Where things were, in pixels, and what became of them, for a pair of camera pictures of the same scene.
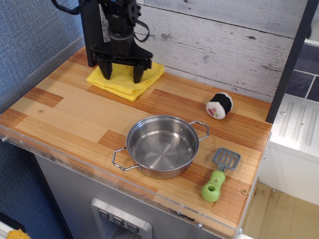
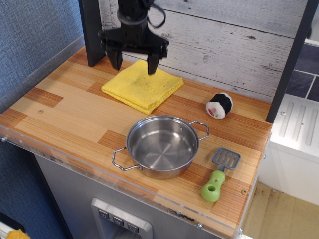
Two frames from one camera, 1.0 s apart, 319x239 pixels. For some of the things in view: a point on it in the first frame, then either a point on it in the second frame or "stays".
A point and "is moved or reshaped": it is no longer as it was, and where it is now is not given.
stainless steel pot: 164,147 stays
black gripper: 122,49 to 133,37
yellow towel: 121,83 is moved or reshaped
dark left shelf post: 92,27 stays
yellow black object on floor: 10,228 stays
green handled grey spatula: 211,190 stays
